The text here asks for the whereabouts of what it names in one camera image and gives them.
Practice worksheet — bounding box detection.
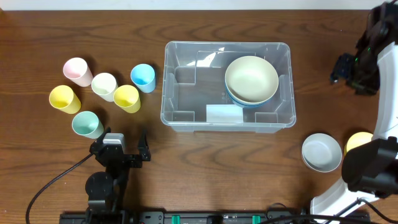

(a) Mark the pink cup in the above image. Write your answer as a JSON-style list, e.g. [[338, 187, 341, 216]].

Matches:
[[63, 57, 93, 87]]

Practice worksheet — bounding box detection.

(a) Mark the yellow cup centre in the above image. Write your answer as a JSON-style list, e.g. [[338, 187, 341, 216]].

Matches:
[[113, 85, 141, 113]]

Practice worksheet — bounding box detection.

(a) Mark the beige large bowl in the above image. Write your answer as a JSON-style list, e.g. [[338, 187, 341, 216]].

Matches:
[[224, 55, 279, 103]]

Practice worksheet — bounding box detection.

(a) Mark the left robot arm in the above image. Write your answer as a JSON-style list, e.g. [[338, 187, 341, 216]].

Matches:
[[84, 128, 151, 224]]

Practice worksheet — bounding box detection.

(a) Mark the clear plastic storage container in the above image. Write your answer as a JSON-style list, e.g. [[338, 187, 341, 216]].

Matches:
[[160, 41, 297, 133]]

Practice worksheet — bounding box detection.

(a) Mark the yellow cup left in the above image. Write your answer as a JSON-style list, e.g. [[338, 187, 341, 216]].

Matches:
[[49, 85, 81, 114]]

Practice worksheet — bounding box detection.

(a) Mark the yellow cup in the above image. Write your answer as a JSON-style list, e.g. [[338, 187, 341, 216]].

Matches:
[[49, 85, 81, 114], [113, 85, 141, 113]]

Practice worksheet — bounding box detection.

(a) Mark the green cup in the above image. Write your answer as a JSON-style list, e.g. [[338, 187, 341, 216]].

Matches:
[[72, 111, 104, 139]]

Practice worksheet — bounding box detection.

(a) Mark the cream white cup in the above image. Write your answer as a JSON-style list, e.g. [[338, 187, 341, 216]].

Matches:
[[91, 73, 118, 102]]

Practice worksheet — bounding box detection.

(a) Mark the grey small bowl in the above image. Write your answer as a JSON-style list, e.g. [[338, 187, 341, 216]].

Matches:
[[302, 133, 343, 173]]

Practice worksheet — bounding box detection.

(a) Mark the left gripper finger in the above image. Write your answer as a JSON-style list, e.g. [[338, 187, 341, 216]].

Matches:
[[137, 131, 149, 156], [98, 127, 111, 142]]

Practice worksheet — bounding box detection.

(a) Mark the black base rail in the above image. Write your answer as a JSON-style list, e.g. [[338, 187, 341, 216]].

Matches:
[[58, 210, 371, 224]]

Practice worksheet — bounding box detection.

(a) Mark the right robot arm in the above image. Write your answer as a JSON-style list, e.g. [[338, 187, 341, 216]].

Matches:
[[289, 1, 397, 223]]

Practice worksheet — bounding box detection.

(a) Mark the blue cup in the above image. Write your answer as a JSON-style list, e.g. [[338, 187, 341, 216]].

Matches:
[[131, 63, 156, 93]]

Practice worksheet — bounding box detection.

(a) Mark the dark blue bowl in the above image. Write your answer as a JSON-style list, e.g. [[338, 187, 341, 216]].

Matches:
[[225, 87, 272, 108]]

